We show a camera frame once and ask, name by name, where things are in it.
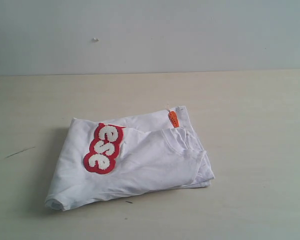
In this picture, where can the white t-shirt red lettering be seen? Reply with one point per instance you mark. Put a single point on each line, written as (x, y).
(125, 157)

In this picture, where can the orange size tag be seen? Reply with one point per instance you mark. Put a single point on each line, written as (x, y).
(172, 115)

